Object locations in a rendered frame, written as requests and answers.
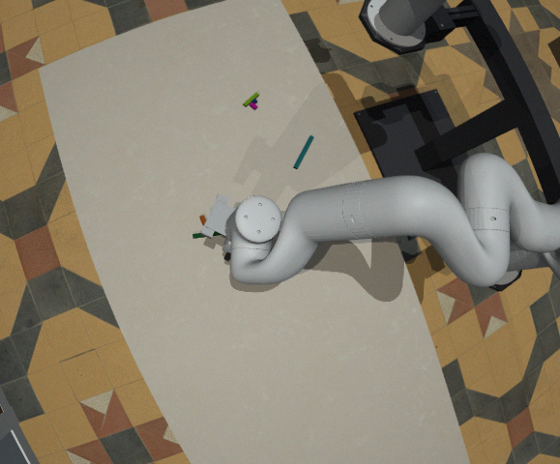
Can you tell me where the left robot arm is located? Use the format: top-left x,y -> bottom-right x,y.
200,153 -> 560,287

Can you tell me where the lime green flat bar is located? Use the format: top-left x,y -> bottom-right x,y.
243,92 -> 259,107

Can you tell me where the dark teal rod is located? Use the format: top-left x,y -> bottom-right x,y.
293,135 -> 313,169

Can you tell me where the dark green rod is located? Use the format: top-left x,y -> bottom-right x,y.
192,232 -> 221,238

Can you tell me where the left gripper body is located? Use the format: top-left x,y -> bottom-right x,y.
222,237 -> 231,253

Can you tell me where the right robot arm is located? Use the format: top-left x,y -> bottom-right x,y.
367,0 -> 446,47

